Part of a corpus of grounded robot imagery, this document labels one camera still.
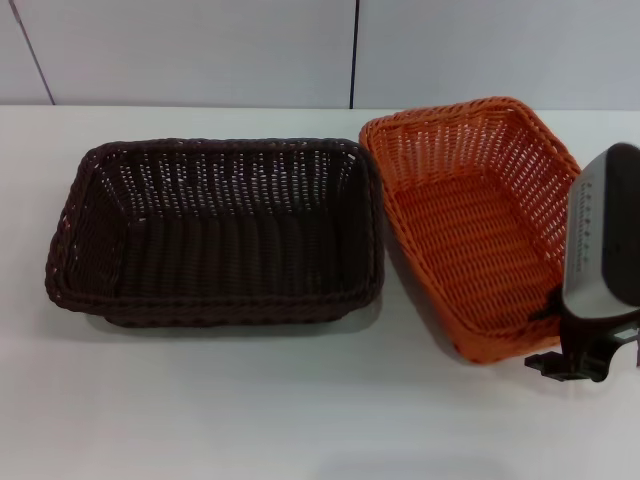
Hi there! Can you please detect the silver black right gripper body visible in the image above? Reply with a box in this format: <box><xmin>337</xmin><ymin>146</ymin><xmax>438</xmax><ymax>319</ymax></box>
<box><xmin>558</xmin><ymin>142</ymin><xmax>640</xmax><ymax>325</ymax></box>

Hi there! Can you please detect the orange wicker basket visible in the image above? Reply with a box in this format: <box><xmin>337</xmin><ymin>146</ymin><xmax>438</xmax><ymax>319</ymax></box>
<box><xmin>358</xmin><ymin>96</ymin><xmax>584</xmax><ymax>365</ymax></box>

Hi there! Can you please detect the dark brown wicker basket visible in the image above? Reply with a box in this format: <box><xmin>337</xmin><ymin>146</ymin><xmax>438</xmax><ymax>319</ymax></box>
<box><xmin>48</xmin><ymin>135</ymin><xmax>387</xmax><ymax>329</ymax></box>

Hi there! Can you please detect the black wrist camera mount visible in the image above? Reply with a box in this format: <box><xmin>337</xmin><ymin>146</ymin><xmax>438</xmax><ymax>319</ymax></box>
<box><xmin>524</xmin><ymin>319</ymin><xmax>640</xmax><ymax>387</ymax></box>

